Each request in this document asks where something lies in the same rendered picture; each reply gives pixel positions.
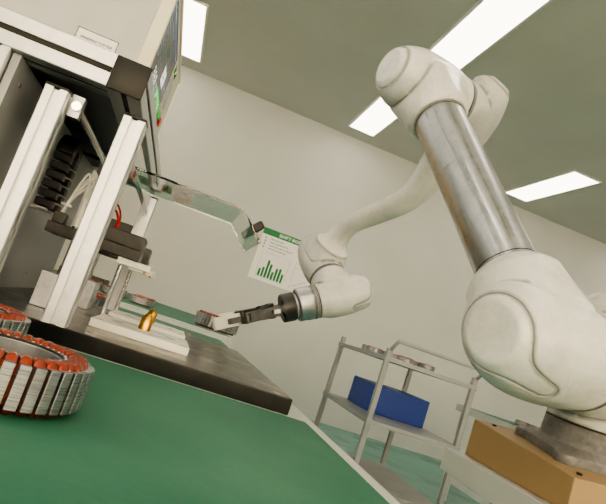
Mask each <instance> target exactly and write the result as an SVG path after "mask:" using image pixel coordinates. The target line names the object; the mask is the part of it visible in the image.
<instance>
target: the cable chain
mask: <svg viewBox="0 0 606 504"><path fill-rule="evenodd" d="M83 151H84V142H83V140H81V139H78V138H76V137H73V136H70V135H68V134H66V135H64V136H63V137H62V138H61V139H60V141H59V143H58V145H57V147H56V150H55V151H54V154H53V157H54V158H55V159H56V160H58V161H56V160H54V159H51V161H50V163H49V166H50V167H51V168H52V169H50V168H48V169H47V170H46V173H45V175H46V176H47V177H49V178H51V179H48V178H46V177H44V178H43V180H42V182H41V184H42V185H43V186H45V187H48V189H47V188H44V187H41V186H40V187H39V189H38V192H37V193H38V194H39V195H41V196H44V198H43V197H40V196H36V197H35V199H34V203H35V204H34V203H31V202H30V204H29V206H28V207H31V208H34V209H37V210H40V211H43V212H45V213H48V214H51V215H53V214H54V213H53V212H55V211H56V210H58V211H60V210H61V207H60V206H58V205H55V203H56V204H59V205H62V204H61V202H64V200H65V199H64V198H63V197H61V196H64V197H66V195H67V193H68V190H67V189H66V188H64V187H67V188H70V186H71V183H72V182H71V181H70V180H69V179H71V180H73V178H74V176H75V173H74V172H73V171H77V169H78V166H79V165H78V164H80V161H81V158H82V155H83ZM53 169H55V170H53ZM70 169H71V170H70ZM72 170H73V171H72ZM66 178H69V179H66ZM63 186H64V187H63ZM59 195H61V196H59ZM39 205H40V206H39Z"/></svg>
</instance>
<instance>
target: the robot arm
mask: <svg viewBox="0 0 606 504"><path fill-rule="evenodd" d="M376 88H377V91H378V93H379V95H380V97H381V98H382V100H383V101H384V103H385V104H386V105H388V106H389V107H390V109H391V111H392V112H393V113H394V115H395V116H396V117H397V118H398V120H399V121H400V122H401V123H402V125H403V126H404V127H405V129H406V130H407V132H408V133H409V134H410V135H411V136H412V137H414V138H415V139H417V140H419V141H420V142H421V145H422V147H423V150H424V154H423V156H422V158H421V160H420V162H419V164H418V166H417V168H416V170H415V171H414V173H413V175H412V176H411V178H410V179H409V181H408V182H407V183H406V184H405V185H404V186H403V187H402V188H400V189H399V190H398V191H396V192H394V193H393V194H391V195H389V196H387V197H384V198H382V199H380V200H378V201H376V202H374V203H372V204H369V205H367V206H365V207H363V208H361V209H359V210H357V211H355V212H353V213H351V214H349V215H347V216H346V217H344V218H343V219H342V220H340V221H339V222H338V223H337V224H336V225H335V226H334V227H333V228H332V229H331V230H330V231H329V232H327V233H320V234H312V235H308V236H306V237H305V238H303V239H302V241H301V242H300V244H299V247H298V260H299V264H300V267H301V269H302V272H303V274H304V276H305V278H306V279H307V281H308V282H309V284H310V285H309V286H305V287H300V288H295V289H294V290H293V292H292V293H291V292H289V293H284V294H280V295H279V296H278V304H277V305H274V304H273V303H267V304H265V305H261V306H257V307H256V308H250V309H245V310H239V311H238V310H237V311H235V312H234V311H232V312H227V313H222V314H217V315H218V316H221V317H217V318H212V324H213V329H214V331H216V330H221V329H225V328H230V327H235V326H239V325H242V324H249V323H252V322H257V321H261V320H267V319H275V318H276V317H278V316H279V317H280V316H281V319H282V321H283V322H285V323H286V322H291V321H296V320H297V319H298V320H299V321H302V322H303V321H306V320H313V319H318V318H336V317H341V316H346V315H349V314H353V313H355V312H358V311H360V310H362V309H364V308H366V307H368V306H369V305H370V303H371V301H372V297H373V292H372V288H371V285H370V282H369V280H368V279H367V278H366V277H363V276H360V275H349V273H347V272H346V271H345V270H344V267H345V261H346V258H347V256H348V251H347V244H348V242H349V240H350V239H351V238H352V237H353V236H354V235H355V234H356V233H357V232H359V231H361V230H364V229H367V228H369V227H372V226H375V225H378V224H380V223H383V222H386V221H389V220H392V219H394V218H397V217H400V216H402V215H405V214H407V213H409V212H411V211H412V210H414V209H416V208H417V207H419V206H420V205H421V204H423V203H424V202H425V201H426V200H428V199H429V198H430V197H431V196H432V195H433V194H434V193H435V192H436V191H437V190H438V189H440V191H441V194H442V196H443V199H444V201H445V204H446V206H447V208H448V211H449V213H450V216H451V218H452V221H453V223H454V226H455V228H456V231H457V233H458V235H459V238H460V240H461V243H462V245H463V248H464V250H465V253H466V255H467V257H468V260H469V262H470V265H471V267H472V270H473V272H474V277H473V279H472V280H471V282H470V285H469V287H468V289H467V292H466V301H467V307H466V309H465V312H464V314H463V318H462V324H461V338H462V344H463V347H464V351H465V353H466V355H467V357H468V359H469V361H470V363H471V364H472V366H473V367H474V369H475V370H476V371H477V372H478V373H479V375H480V376H481V377H483V378H484V379H485V380H486V381H487V382H488V383H489V384H491V385H492V386H494V387H495V388H497V389H498V390H500V391H502V392H504V393H506V394H508V395H510V396H513V397H515V398H518V399H520V400H523V401H526V402H529V403H533V404H537V405H541V406H545V407H547V409H546V413H545V415H544V418H543V421H542V423H541V427H540V428H532V427H525V426H519V425H517V426H516V428H515V432H514V433H515V434H517V435H519V436H521V437H523V438H524V439H526V440H528V441H529V442H531V443H532V444H534V445H535V446H537V447H538V448H540V449H541V450H543V451H544V452H546V453H547V454H549V455H550V456H552V457H553V459H554V460H556V461H558V462H560V463H562V464H565V465H568V466H571V467H575V468H579V469H583V470H587V471H590V472H594V473H597V474H601V475H604V476H606V291H601V292H598V293H593V294H590V295H588V296H587V297H586V296H585V295H584V293H583V292H582V291H581V290H580V288H579V287H578V286H577V285H576V283H575V282H574V281H573V279H572V278H571V277H570V275H569V274H568V272H567V271H566V270H565V268H564V267H563V266H562V264H561V263H560V262H559V261H558V260H557V259H555V258H553V257H551V256H548V255H545V254H542V253H539V252H536V251H535V249H534V247H533V245H532V243H531V241H530V239H529V237H528V235H527V233H526V231H525V229H524V227H523V225H522V223H521V221H520V219H519V217H518V215H517V213H516V211H515V209H514V207H513V205H512V203H511V201H510V199H509V198H508V196H507V194H506V192H505V190H504V188H503V186H502V184H501V182H500V180H499V178H498V176H497V174H496V172H495V170H494V168H493V166H492V164H491V162H490V160H489V158H488V156H487V154H486V152H485V150H484V148H483V145H484V144H485V143H486V141H487V140H488V139H489V137H490V136H491V134H492V133H493V132H494V130H495V129H496V127H497V126H498V124H499V122H500V120H501V118H502V116H503V114H504V112H505V109H506V106H507V103H508V100H509V91H508V89H507V88H506V87H505V86H504V85H503V84H502V83H501V82H500V81H499V80H498V79H496V78H495V77H493V76H487V75H481V76H477V77H475V78H474V79H473V80H471V79H469V78H468V77H467V76H466V75H465V74H464V73H463V72H462V71H461V70H460V69H458V68H457V67H456V66H455V65H454V64H452V63H451V62H449V61H448V60H446V59H445V58H443V57H442V56H440V55H438V54H436V53H435V52H433V51H431V50H429V49H426V48H423V47H418V46H409V45H404V46H401V47H398V48H395V49H393V50H392V51H390V52H389V53H388V54H387V55H386V56H385V57H384V58H383V60H382V61H381V63H380V65H379V67H378V69H377V73H376Z"/></svg>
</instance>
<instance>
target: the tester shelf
mask: <svg viewBox="0 0 606 504"><path fill-rule="evenodd" d="M2 44H3V45H5V46H8V47H10V48H11V49H12V50H13V54H14V52H15V53H17V54H20V55H22V56H23V58H24V59H25V61H26V62H27V64H28V66H29V67H30V69H31V70H32V72H33V74H34V75H35V77H36V78H37V80H38V82H39V83H40V85H41V86H42V88H44V86H45V83H46V81H50V82H52V83H55V84H57V85H60V86H62V87H65V88H67V89H70V90H71V92H72V94H73V95H74V94H75V95H78V96H80V97H83V98H85V99H86V101H87V104H86V106H85V109H84V112H85V114H86V116H87V118H88V120H89V122H90V124H91V126H92V128H93V131H94V133H95V135H96V137H97V139H98V141H99V143H100V145H101V147H102V149H103V151H104V153H105V156H106V157H107V154H108V152H109V149H110V147H111V144H112V142H113V139H114V137H115V134H116V132H117V130H118V127H119V125H120V122H121V120H122V117H123V115H124V112H127V113H130V114H132V115H135V116H137V117H140V118H142V119H145V120H147V123H148V129H147V131H146V133H145V136H144V138H143V141H142V143H141V146H142V151H143V156H144V161H145V166H146V171H149V172H151V173H154V174H157V175H159V176H161V166H160V154H159V143H158V131H157V119H156V107H155V95H154V84H153V72H152V71H153V69H152V68H150V67H147V66H145V65H143V64H140V63H138V62H135V61H133V60H131V59H128V58H126V57H123V56H121V55H118V54H115V53H113V52H111V51H108V50H106V49H103V48H101V47H99V46H96V45H94V44H91V43H89V42H87V41H84V40H82V39H79V38H77V37H75V36H72V35H70V34H67V33H65V32H63V31H60V30H58V29H55V28H53V27H51V26H48V25H46V24H43V23H41V22H39V21H36V20H34V19H32V18H29V17H27V16H24V15H22V14H20V13H17V12H15V11H12V10H10V9H8V8H5V7H3V6H0V46H1V45H2ZM64 123H65V124H66V126H67V128H68V129H69V131H70V132H71V134H72V136H73V137H76V138H78V139H81V140H83V142H84V151H83V153H84V155H85V156H86V158H87V159H88V161H89V163H90V164H91V166H92V167H93V169H94V170H96V171H97V169H98V167H99V164H100V162H101V161H100V159H99V157H98V155H97V153H96V151H95V150H94V148H93V146H92V144H91V142H90V140H89V138H88V137H87V135H86V133H85V131H84V129H83V127H82V125H81V124H80V122H77V121H74V120H72V119H69V118H67V116H66V118H65V120H64Z"/></svg>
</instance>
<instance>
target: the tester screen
mask: <svg viewBox="0 0 606 504"><path fill-rule="evenodd" d="M177 11H178V1H177V3H176V6H175V8H174V11H173V13H172V16H171V18H170V21H169V23H168V26H167V28H166V31H165V33H164V36H163V38H162V41H161V43H160V46H159V48H158V51H157V53H156V56H155V58H154V61H153V63H152V66H151V68H152V69H153V71H154V68H155V66H156V63H157V75H158V77H157V79H156V82H155V84H154V94H155V92H156V89H157V87H158V94H159V104H160V102H161V83H160V79H161V77H162V74H163V72H164V69H165V67H166V78H167V84H168V81H169V79H170V76H171V74H172V71H173V69H174V66H175V64H176V55H177ZM153 71H152V72H153Z"/></svg>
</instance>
